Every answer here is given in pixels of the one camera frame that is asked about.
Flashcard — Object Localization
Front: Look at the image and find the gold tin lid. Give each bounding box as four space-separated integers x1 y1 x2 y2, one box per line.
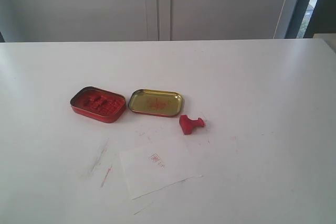
128 89 184 117

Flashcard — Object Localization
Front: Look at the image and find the red ink pad tin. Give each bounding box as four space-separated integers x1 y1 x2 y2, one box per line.
70 87 126 123

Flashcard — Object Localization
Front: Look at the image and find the white paper sheet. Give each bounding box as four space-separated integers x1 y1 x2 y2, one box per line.
119 137 203 200

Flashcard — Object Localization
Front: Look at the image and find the red stamp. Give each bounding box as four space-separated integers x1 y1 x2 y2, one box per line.
179 115 205 135

